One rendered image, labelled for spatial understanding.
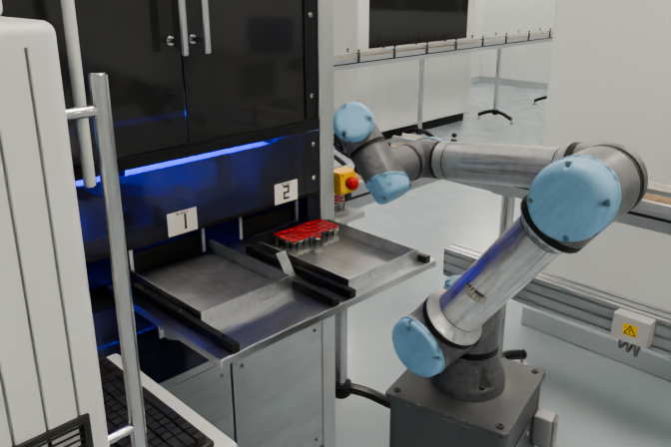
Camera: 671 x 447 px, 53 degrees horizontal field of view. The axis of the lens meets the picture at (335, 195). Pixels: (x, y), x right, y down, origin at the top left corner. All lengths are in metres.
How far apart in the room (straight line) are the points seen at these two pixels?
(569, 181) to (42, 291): 0.73
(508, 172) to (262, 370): 1.11
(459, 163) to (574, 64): 1.78
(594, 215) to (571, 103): 2.04
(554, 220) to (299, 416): 1.44
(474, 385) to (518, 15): 9.49
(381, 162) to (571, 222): 0.39
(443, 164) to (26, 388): 0.79
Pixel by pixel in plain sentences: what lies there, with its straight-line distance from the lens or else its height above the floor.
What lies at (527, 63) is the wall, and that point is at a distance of 10.63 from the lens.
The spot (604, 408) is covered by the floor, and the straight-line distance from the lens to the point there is 2.93.
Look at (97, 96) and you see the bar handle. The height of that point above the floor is 1.45.
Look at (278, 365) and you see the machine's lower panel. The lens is 2.10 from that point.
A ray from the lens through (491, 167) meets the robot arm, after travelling 1.23.
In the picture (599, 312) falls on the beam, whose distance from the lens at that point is 2.50.
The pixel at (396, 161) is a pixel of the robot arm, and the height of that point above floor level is 1.27.
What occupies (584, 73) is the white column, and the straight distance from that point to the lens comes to 2.98.
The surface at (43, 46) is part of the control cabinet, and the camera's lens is 0.90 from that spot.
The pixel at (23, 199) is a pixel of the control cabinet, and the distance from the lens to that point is 0.92.
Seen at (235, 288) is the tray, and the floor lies 0.88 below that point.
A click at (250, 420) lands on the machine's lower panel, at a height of 0.34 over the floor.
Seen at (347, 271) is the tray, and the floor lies 0.88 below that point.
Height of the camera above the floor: 1.60
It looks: 18 degrees down
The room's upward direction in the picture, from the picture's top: straight up
